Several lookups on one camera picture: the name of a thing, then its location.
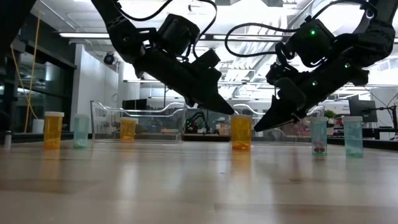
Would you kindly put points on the round black ceiling camera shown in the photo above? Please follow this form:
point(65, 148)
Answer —
point(109, 58)

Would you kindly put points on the teal pill bottle white cap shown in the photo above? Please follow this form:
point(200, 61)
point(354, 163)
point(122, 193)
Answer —
point(353, 137)
point(81, 132)

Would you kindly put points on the green potted plant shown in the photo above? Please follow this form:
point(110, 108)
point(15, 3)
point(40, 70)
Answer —
point(330, 115)

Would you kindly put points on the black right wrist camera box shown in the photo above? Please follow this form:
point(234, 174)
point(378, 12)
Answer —
point(312, 40)

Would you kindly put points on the black monitor on arm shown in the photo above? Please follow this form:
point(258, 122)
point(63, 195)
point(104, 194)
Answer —
point(362, 110)

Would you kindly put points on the white cup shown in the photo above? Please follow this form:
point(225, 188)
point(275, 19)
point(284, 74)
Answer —
point(38, 126)

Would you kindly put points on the orange pill bottle white cap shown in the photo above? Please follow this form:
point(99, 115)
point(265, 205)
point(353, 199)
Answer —
point(53, 132)
point(241, 132)
point(128, 130)

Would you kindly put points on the teal pill bottle red pills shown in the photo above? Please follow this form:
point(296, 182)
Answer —
point(318, 133)

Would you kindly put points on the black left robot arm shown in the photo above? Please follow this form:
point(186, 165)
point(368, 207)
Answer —
point(121, 28)

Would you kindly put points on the small white capped post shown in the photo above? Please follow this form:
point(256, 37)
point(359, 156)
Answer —
point(8, 140)

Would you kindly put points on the black overhead light beam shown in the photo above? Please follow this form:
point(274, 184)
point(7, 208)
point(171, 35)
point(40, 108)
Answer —
point(93, 35)

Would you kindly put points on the black background monitor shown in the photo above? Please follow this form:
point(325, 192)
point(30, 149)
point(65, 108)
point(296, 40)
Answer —
point(134, 104)

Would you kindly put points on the background black robot arm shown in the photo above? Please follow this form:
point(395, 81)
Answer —
point(196, 119)

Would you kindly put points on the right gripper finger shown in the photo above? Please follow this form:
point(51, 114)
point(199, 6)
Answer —
point(276, 116)

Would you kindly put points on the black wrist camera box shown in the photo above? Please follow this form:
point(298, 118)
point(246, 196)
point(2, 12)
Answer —
point(312, 40)
point(177, 34)

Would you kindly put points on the clear plastic bin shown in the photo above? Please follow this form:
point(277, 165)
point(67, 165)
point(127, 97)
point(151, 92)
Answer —
point(105, 124)
point(295, 138)

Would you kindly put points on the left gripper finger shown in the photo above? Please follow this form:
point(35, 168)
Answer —
point(220, 104)

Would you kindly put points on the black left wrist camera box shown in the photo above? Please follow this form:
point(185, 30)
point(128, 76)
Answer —
point(177, 34)

